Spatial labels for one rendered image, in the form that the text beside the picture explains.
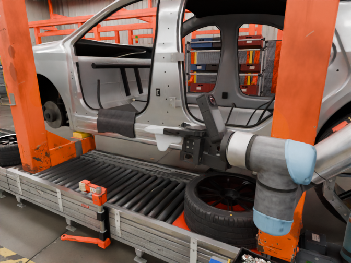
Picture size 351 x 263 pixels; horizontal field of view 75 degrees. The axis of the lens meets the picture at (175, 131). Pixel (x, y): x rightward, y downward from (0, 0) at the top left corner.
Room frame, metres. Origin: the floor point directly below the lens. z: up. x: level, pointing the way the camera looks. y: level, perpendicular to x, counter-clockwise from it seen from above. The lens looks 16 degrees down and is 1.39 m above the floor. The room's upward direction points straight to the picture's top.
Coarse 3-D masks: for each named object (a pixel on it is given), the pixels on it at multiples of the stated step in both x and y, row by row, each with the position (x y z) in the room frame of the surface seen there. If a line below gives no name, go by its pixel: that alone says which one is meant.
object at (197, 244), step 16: (16, 176) 2.00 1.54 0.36; (32, 176) 1.94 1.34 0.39; (48, 192) 1.79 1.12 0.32; (64, 192) 1.69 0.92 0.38; (80, 208) 1.60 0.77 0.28; (96, 208) 1.52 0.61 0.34; (112, 208) 1.45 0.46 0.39; (128, 224) 1.38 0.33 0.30; (144, 224) 1.32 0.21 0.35; (160, 224) 1.27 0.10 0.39; (160, 240) 1.25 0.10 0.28; (176, 240) 1.20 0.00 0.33; (192, 240) 1.14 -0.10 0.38; (208, 240) 1.13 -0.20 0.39; (192, 256) 1.14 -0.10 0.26; (208, 256) 1.10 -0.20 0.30; (224, 256) 1.06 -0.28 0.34
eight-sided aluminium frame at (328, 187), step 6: (330, 180) 1.08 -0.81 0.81; (324, 186) 1.06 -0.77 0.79; (330, 186) 1.04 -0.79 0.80; (324, 192) 1.05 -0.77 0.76; (330, 192) 1.04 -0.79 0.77; (330, 198) 1.04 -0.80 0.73; (336, 198) 1.03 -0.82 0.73; (336, 204) 1.02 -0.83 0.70; (342, 204) 1.03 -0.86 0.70; (336, 210) 1.02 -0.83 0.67; (342, 210) 1.01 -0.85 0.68; (348, 210) 1.03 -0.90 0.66; (342, 216) 1.01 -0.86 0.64; (348, 216) 1.00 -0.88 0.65
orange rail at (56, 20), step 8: (48, 0) 13.31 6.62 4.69; (152, 8) 8.25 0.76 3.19; (56, 16) 9.99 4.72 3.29; (64, 16) 10.34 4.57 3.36; (80, 16) 9.51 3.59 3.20; (88, 16) 9.36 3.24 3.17; (112, 16) 8.91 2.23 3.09; (120, 16) 8.77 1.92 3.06; (128, 16) 8.63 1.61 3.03; (136, 16) 8.50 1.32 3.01; (144, 16) 8.46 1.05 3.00; (152, 16) 8.46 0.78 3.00; (32, 24) 10.63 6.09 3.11; (40, 24) 10.43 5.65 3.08; (48, 24) 10.24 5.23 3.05; (56, 24) 10.05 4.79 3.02; (64, 24) 9.96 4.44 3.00; (72, 24) 9.96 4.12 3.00; (128, 24) 11.26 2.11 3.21; (136, 24) 11.09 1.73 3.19; (88, 32) 12.31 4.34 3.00
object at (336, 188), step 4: (340, 176) 1.11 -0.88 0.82; (344, 176) 1.10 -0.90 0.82; (348, 176) 1.10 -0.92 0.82; (336, 184) 1.26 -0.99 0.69; (336, 188) 1.19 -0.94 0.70; (340, 188) 1.24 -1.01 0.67; (336, 192) 1.12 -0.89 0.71; (340, 192) 1.19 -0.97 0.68; (344, 192) 1.11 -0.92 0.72; (348, 192) 1.09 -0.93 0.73; (340, 196) 1.10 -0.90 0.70; (344, 196) 1.10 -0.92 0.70; (348, 196) 1.09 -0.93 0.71; (344, 200) 1.09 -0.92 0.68; (348, 200) 1.15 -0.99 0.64; (348, 204) 1.10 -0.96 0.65; (348, 208) 1.07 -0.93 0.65
